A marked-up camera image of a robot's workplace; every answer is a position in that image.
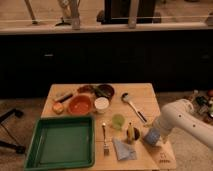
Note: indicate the wooden table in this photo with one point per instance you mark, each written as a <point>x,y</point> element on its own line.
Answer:
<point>148,158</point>

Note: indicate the blue sponge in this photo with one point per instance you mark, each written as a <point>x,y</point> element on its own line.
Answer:
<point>152,136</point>

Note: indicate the black tripod stand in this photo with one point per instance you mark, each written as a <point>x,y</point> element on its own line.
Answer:
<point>19,149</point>

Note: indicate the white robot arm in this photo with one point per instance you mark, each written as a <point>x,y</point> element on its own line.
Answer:
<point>178,114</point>

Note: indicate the green plastic tray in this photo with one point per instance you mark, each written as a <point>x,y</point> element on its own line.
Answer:
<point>61,143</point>

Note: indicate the green cup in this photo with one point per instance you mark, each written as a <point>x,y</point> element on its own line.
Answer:
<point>118,121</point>

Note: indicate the metal fork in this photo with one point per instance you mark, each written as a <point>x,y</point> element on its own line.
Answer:
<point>106,147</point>

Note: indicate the blue folded cloth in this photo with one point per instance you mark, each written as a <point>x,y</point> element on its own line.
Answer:
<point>124,151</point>

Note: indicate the white cup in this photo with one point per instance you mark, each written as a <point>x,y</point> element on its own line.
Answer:
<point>101,104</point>

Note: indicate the orange bowl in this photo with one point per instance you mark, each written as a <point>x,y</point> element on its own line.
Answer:
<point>79,105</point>

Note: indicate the orange round fruit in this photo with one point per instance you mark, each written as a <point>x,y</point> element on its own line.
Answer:
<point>58,108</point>

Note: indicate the spoon with black handle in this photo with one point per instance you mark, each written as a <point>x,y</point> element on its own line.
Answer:
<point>126,98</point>

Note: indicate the banana in black cup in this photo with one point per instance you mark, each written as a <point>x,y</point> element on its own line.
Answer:
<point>133,134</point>

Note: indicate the dark brown bowl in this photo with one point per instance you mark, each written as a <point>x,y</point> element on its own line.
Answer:
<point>105,90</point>

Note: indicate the dark red plate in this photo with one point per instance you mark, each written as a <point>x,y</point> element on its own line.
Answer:
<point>86,89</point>

